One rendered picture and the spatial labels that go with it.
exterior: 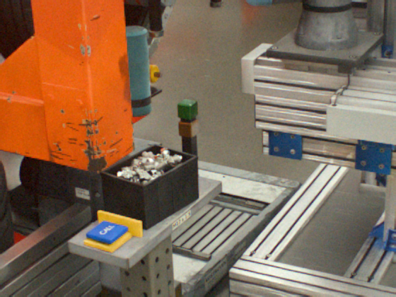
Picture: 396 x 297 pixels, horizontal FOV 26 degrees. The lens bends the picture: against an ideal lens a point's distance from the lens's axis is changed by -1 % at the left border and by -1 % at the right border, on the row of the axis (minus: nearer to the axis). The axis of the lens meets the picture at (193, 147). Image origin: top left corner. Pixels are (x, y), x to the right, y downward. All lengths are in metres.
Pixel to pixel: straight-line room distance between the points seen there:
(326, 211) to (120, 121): 0.74
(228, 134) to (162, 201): 1.65
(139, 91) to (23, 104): 0.46
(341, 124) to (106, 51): 0.59
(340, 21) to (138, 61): 0.72
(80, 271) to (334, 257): 0.68
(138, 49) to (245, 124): 1.31
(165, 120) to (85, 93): 1.78
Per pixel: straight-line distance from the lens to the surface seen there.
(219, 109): 3.91
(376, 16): 2.23
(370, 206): 2.62
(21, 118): 2.24
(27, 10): 2.48
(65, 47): 2.06
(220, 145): 3.54
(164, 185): 2.02
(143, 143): 3.03
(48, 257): 2.18
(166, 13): 2.84
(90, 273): 2.35
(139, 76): 2.53
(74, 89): 2.08
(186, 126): 2.17
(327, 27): 2.01
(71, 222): 2.23
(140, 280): 2.12
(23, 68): 2.21
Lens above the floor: 1.43
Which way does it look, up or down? 24 degrees down
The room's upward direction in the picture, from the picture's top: 3 degrees counter-clockwise
